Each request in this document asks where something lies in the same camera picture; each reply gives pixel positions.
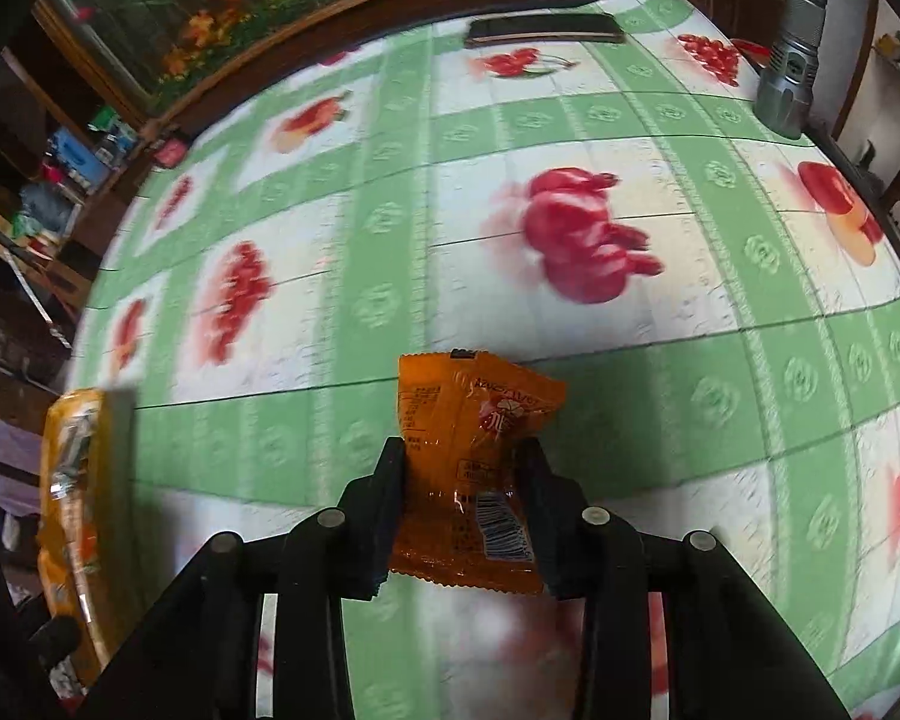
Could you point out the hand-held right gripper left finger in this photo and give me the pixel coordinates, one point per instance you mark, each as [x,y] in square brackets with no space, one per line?
[379,510]

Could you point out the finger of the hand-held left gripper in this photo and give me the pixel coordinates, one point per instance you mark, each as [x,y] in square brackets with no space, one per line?
[54,639]

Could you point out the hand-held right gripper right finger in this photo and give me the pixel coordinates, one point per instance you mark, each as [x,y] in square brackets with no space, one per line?
[551,517]

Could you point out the orange snack packet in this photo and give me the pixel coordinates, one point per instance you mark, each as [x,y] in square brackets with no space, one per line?
[472,465]

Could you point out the cardboard box with yellow tape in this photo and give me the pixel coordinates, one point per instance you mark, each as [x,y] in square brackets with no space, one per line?
[75,510]

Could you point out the green fruit print tablecloth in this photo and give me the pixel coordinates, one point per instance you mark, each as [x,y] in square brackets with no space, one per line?
[570,300]

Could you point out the grey blue bag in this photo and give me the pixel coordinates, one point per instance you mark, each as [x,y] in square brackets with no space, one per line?
[45,206]

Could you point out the green white box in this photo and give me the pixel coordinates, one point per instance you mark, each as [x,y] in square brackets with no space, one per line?
[105,120]

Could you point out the black phone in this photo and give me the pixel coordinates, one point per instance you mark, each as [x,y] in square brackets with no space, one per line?
[544,30]

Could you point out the fish tank with plastic plants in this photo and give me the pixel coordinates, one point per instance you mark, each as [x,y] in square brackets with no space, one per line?
[270,7]

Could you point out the grey flashlight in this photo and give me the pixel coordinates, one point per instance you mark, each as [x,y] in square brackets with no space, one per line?
[791,52]

